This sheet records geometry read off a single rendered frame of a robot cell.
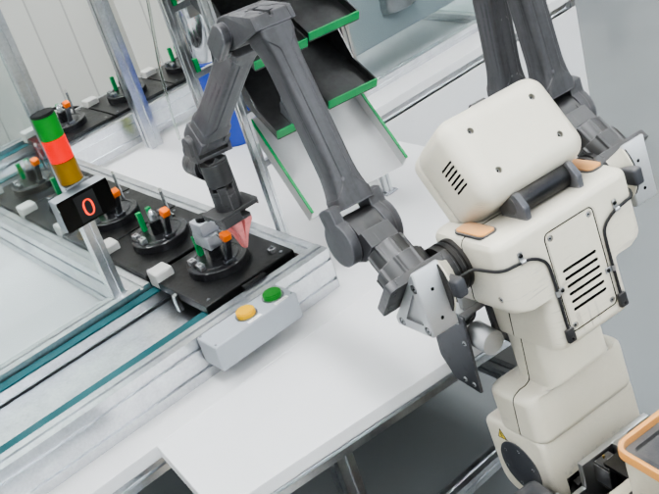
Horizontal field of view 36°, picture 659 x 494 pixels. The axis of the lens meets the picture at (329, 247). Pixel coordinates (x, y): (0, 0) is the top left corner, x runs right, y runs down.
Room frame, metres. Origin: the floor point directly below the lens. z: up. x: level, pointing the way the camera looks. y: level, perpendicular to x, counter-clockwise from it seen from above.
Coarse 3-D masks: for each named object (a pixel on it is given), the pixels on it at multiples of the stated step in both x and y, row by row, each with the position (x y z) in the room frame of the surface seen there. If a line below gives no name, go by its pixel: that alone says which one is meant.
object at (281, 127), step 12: (252, 72) 2.22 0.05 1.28; (264, 72) 2.22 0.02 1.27; (252, 84) 2.18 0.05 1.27; (264, 84) 2.18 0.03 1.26; (252, 96) 2.15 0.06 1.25; (264, 96) 2.14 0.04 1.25; (276, 96) 2.14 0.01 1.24; (252, 108) 2.10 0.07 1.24; (264, 108) 2.11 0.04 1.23; (276, 108) 2.10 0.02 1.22; (264, 120) 2.05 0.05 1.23; (276, 120) 2.07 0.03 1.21; (276, 132) 2.01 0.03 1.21; (288, 132) 2.02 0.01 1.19
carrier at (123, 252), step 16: (160, 192) 2.23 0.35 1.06; (144, 208) 2.23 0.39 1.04; (176, 208) 2.33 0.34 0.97; (144, 224) 2.21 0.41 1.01; (160, 224) 2.17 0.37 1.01; (176, 224) 2.19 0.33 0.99; (112, 240) 2.21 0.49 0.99; (128, 240) 2.23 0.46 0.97; (144, 240) 2.13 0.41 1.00; (160, 240) 2.13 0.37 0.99; (176, 240) 2.12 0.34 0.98; (112, 256) 2.17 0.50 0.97; (128, 256) 2.14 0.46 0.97; (144, 256) 2.12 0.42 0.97; (160, 256) 2.09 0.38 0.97; (176, 256) 2.07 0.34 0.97; (144, 272) 2.04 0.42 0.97
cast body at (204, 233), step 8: (200, 216) 1.96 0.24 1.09; (192, 224) 1.96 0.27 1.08; (200, 224) 1.94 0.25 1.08; (208, 224) 1.95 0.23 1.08; (192, 232) 1.98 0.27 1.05; (200, 232) 1.94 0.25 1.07; (208, 232) 1.95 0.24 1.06; (216, 232) 1.95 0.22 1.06; (200, 240) 1.95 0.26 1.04; (208, 240) 1.93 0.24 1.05; (216, 240) 1.94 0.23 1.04; (208, 248) 1.93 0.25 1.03
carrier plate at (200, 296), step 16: (256, 240) 2.02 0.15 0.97; (256, 256) 1.95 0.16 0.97; (272, 256) 1.92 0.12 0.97; (288, 256) 1.92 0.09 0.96; (176, 272) 1.99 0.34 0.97; (240, 272) 1.90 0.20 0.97; (256, 272) 1.87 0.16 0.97; (160, 288) 1.97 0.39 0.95; (176, 288) 1.92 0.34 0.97; (192, 288) 1.89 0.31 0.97; (208, 288) 1.87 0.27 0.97; (224, 288) 1.85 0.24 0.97; (240, 288) 1.85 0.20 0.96; (192, 304) 1.85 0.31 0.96; (208, 304) 1.81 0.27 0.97; (224, 304) 1.82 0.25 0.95
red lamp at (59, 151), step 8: (64, 136) 1.96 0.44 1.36; (48, 144) 1.94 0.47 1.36; (56, 144) 1.94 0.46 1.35; (64, 144) 1.95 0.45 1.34; (48, 152) 1.95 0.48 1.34; (56, 152) 1.94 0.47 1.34; (64, 152) 1.94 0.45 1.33; (72, 152) 1.96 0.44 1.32; (56, 160) 1.94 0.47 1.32; (64, 160) 1.94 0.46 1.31
